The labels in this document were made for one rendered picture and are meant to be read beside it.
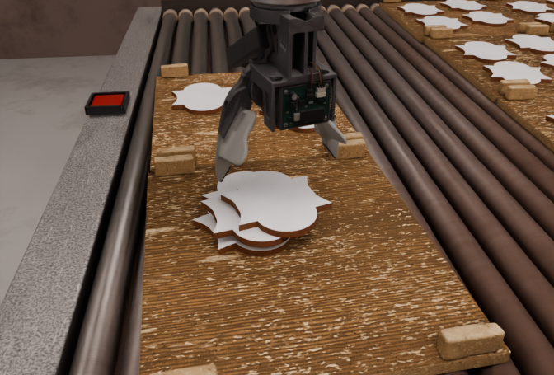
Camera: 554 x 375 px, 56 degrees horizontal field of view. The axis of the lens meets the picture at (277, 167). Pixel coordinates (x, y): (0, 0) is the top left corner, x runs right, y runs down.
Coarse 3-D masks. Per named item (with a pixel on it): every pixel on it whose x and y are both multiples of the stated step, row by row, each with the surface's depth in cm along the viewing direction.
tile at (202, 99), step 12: (192, 84) 108; (204, 84) 108; (180, 96) 103; (192, 96) 103; (204, 96) 103; (216, 96) 103; (180, 108) 100; (192, 108) 98; (204, 108) 98; (216, 108) 98
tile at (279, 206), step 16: (256, 176) 71; (272, 176) 71; (288, 176) 71; (304, 176) 71; (240, 192) 67; (256, 192) 67; (272, 192) 67; (288, 192) 67; (304, 192) 67; (240, 208) 64; (256, 208) 64; (272, 208) 64; (288, 208) 64; (304, 208) 64; (320, 208) 65; (240, 224) 61; (256, 224) 62; (272, 224) 61; (288, 224) 61; (304, 224) 61
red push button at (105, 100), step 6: (96, 96) 107; (102, 96) 107; (108, 96) 107; (114, 96) 107; (120, 96) 107; (96, 102) 104; (102, 102) 104; (108, 102) 104; (114, 102) 104; (120, 102) 104
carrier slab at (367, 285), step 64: (192, 192) 75; (320, 192) 75; (384, 192) 75; (192, 256) 62; (256, 256) 62; (320, 256) 62; (384, 256) 62; (192, 320) 54; (256, 320) 54; (320, 320) 54; (384, 320) 54; (448, 320) 54
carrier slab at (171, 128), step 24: (240, 72) 118; (168, 96) 105; (168, 120) 95; (192, 120) 95; (216, 120) 95; (336, 120) 95; (168, 144) 87; (192, 144) 87; (216, 144) 87; (264, 144) 87; (288, 144) 87; (312, 144) 87
